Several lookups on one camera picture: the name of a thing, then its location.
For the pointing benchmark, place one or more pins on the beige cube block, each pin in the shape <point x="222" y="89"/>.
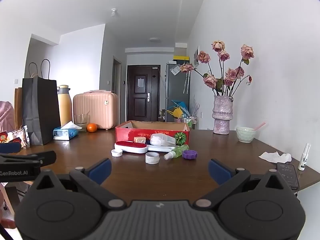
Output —
<point x="138" y="139"/>

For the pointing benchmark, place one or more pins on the round ceiling lamp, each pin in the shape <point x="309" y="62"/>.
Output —
<point x="155" y="39"/>

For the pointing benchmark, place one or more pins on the clear plastic packet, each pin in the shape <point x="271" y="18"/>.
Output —
<point x="25" y="135"/>

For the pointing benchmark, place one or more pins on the yellow box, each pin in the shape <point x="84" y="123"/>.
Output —
<point x="181" y="57"/>

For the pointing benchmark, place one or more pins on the pink spoon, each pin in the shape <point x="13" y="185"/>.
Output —
<point x="259" y="126"/>

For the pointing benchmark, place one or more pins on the bunch of dried pink roses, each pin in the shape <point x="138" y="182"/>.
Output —
<point x="231" y="74"/>

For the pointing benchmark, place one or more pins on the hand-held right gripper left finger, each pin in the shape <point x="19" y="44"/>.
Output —
<point x="101" y="171"/>

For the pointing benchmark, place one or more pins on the clear glass cup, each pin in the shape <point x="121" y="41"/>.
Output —
<point x="81" y="120"/>

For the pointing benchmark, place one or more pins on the paper notice on door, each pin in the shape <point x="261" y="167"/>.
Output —
<point x="140" y="82"/>

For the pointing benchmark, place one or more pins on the pink textured vase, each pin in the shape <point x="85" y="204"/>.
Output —
<point x="222" y="115"/>

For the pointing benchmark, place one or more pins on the person's left hand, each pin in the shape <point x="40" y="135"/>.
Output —
<point x="8" y="224"/>

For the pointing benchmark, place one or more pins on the green spray bottle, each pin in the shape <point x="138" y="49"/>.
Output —
<point x="177" y="151"/>

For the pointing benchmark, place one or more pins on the yellow watering can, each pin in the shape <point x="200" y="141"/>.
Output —
<point x="176" y="112"/>

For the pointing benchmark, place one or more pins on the small white spray bottle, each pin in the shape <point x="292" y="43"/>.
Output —
<point x="304" y="158"/>

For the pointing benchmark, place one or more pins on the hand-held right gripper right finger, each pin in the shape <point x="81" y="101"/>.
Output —
<point x="220" y="171"/>

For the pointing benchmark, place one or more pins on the dark brown entrance door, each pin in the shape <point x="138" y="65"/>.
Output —
<point x="143" y="100"/>

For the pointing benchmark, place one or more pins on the blue tissue box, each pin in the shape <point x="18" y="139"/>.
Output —
<point x="65" y="133"/>

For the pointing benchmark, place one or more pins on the yellow thermos bottle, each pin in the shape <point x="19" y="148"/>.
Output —
<point x="64" y="105"/>

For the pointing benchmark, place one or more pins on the black paper bag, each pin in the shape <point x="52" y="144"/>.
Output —
<point x="38" y="110"/>

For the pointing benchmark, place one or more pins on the orange fruit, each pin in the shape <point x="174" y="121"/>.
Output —
<point x="91" y="127"/>

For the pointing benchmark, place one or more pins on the small white cap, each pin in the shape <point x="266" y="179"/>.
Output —
<point x="152" y="158"/>

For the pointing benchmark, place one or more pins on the pale green bowl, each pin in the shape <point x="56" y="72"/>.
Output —
<point x="245" y="135"/>

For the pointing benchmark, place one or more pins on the paper note on refrigerator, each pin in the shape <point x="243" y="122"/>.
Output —
<point x="175" y="70"/>

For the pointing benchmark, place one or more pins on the red and white lint brush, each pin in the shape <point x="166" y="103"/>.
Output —
<point x="131" y="147"/>

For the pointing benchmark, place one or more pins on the crumpled white tissue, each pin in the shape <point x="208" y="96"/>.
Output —
<point x="275" y="157"/>

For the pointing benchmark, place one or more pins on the dark blue object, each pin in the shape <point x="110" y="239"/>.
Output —
<point x="10" y="147"/>

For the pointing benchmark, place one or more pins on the cluster of small bottles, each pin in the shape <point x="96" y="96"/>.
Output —
<point x="188" y="120"/>

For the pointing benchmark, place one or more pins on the wall picture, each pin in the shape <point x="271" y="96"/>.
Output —
<point x="196" y="56"/>

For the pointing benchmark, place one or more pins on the grey refrigerator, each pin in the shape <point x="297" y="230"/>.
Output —
<point x="177" y="90"/>

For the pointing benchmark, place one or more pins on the red cardboard box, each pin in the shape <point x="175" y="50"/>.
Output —
<point x="152" y="133"/>

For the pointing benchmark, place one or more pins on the ceiling sprinkler head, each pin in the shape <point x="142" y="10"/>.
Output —
<point x="113" y="12"/>

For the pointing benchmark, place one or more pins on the white ridged cap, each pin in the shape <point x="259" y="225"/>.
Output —
<point x="116" y="153"/>

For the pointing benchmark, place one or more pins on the dried lavender bunch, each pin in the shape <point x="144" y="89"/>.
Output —
<point x="195" y="107"/>

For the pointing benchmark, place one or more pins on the pink ribbed suitcase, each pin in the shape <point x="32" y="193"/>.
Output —
<point x="96" y="110"/>

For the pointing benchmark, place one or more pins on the blue folded umbrella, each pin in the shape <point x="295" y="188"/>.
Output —
<point x="178" y="103"/>

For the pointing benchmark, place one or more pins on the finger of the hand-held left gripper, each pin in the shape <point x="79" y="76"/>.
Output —
<point x="37" y="158"/>

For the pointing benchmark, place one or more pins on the pink cloth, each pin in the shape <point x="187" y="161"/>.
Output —
<point x="6" y="115"/>

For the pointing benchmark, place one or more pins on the purple ridged lid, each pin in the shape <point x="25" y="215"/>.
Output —
<point x="190" y="154"/>

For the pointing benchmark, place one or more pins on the red snack packet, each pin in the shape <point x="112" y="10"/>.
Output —
<point x="5" y="138"/>

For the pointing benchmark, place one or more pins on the white plastic bottle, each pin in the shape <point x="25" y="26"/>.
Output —
<point x="162" y="140"/>

